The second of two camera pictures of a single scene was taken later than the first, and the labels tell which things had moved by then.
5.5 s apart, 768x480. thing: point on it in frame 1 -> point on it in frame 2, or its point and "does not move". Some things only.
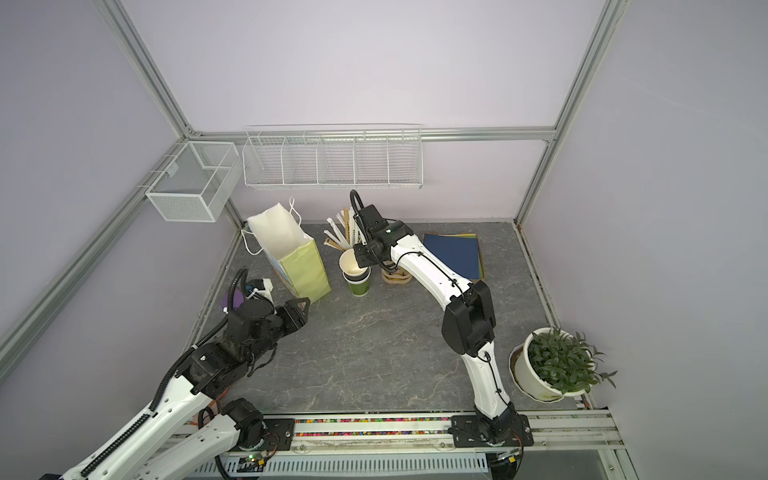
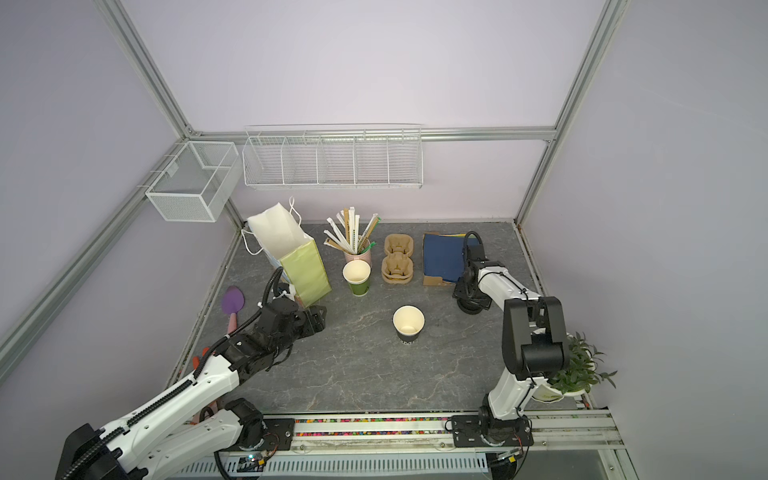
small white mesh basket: (194, 185) does not move
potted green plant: (554, 363) does not move
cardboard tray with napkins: (460, 252) does not move
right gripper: (363, 259) -> (460, 288)
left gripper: (292, 315) -> (318, 319)
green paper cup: (359, 288) does not move
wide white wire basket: (333, 155) does not move
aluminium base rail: (566, 445) does not move
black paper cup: (349, 265) -> (408, 320)
